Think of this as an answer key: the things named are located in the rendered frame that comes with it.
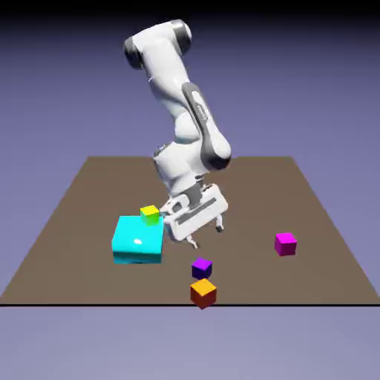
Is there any small yellow-green cube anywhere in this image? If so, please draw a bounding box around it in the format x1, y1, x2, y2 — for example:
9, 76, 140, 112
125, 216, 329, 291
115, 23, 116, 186
140, 204, 161, 227

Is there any small purple cube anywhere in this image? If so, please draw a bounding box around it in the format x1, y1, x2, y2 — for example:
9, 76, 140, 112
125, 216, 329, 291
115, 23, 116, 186
191, 257, 214, 281

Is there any small magenta cube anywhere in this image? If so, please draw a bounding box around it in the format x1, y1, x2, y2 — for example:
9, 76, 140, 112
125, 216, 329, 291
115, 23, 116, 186
274, 232, 298, 257

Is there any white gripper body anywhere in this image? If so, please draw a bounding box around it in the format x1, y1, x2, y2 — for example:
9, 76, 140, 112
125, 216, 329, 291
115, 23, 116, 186
163, 183, 229, 242

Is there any large cyan box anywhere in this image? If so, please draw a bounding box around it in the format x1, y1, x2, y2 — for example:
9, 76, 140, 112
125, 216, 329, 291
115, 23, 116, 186
111, 215, 165, 266

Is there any small orange cube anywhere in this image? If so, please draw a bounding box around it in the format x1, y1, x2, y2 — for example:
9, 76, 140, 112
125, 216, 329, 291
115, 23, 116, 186
189, 278, 218, 310

